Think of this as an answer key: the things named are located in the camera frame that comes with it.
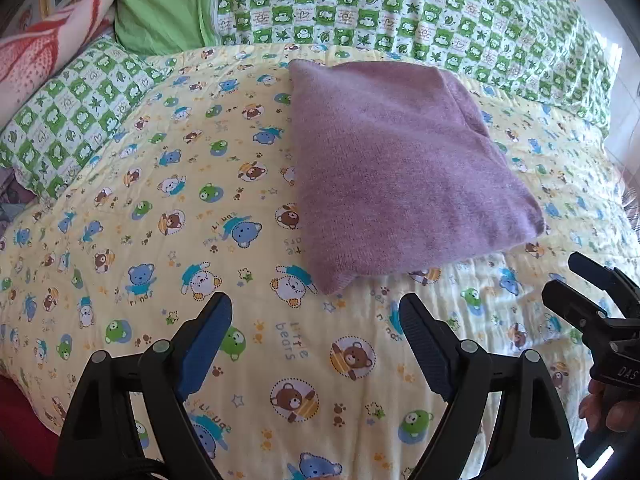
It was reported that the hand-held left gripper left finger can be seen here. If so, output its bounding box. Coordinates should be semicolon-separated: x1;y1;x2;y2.
59;292;234;480

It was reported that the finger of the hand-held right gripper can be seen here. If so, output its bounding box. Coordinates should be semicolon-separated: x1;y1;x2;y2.
541;279;632;348
568;252;640;311

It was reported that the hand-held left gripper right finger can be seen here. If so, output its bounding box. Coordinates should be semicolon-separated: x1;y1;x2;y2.
398;292;579;480

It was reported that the purple knitted sweater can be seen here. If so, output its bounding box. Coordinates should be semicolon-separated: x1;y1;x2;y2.
288;58;546;296

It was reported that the person's right hand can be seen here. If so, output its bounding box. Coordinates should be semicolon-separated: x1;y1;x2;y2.
579;377;640;437

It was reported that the yellow bear print quilt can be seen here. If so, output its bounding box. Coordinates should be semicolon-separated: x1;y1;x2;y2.
0;42;637;480

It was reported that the red bed sheet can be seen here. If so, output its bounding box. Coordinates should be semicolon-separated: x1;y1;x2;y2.
0;374;67;477

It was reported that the grey patterned cloth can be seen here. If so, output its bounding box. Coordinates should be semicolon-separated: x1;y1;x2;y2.
0;165;42;243

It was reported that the small green checked pillow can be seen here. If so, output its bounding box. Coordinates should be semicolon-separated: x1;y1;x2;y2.
0;40;169;207

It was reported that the red floral pillow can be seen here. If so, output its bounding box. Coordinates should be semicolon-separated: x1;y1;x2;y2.
0;0;127;128

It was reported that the large green checked pillow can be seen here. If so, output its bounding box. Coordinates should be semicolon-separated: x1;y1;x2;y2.
207;0;619;137

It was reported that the plain green pillow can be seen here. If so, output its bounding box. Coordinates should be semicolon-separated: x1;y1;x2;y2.
114;0;217;57

